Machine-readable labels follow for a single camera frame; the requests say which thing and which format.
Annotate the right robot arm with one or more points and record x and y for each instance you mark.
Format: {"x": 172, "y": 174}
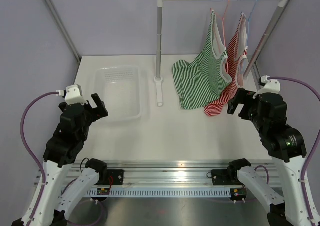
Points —
{"x": 286, "y": 147}

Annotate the green striped tank top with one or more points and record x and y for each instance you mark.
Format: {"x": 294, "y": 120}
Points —
{"x": 203, "y": 80}

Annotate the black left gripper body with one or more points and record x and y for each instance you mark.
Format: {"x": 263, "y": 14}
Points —
{"x": 94, "y": 114}

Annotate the white slotted cable duct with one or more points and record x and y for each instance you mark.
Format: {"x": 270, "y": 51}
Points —
{"x": 160, "y": 193}

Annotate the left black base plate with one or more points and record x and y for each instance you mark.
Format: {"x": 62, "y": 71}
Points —
{"x": 114, "y": 176}

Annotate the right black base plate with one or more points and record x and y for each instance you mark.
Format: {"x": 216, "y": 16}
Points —
{"x": 221, "y": 177}

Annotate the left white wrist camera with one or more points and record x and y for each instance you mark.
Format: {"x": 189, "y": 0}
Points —
{"x": 72, "y": 95}

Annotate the grey clothes rack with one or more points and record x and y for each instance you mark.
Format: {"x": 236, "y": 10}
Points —
{"x": 158, "y": 80}

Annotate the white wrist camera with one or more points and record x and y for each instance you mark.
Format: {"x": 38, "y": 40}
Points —
{"x": 72, "y": 95}
{"x": 268, "y": 85}

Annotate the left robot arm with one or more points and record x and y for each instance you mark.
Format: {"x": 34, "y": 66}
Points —
{"x": 50, "y": 207}

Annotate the clear plastic basket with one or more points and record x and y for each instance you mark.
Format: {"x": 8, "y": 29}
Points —
{"x": 120, "y": 88}

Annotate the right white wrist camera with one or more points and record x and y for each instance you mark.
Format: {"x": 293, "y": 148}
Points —
{"x": 268, "y": 85}

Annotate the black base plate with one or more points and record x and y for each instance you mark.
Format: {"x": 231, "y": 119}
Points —
{"x": 221, "y": 177}
{"x": 114, "y": 176}

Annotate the blue wire hanger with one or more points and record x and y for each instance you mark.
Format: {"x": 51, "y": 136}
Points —
{"x": 248, "y": 20}

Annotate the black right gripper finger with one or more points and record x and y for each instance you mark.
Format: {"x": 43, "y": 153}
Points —
{"x": 240, "y": 96}
{"x": 232, "y": 106}

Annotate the aluminium mounting rail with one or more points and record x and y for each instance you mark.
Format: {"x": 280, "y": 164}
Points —
{"x": 171, "y": 174}

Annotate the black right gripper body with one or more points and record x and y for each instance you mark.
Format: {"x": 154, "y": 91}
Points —
{"x": 250, "y": 107}

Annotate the red striped tank top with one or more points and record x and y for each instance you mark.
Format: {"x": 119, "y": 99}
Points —
{"x": 237, "y": 55}

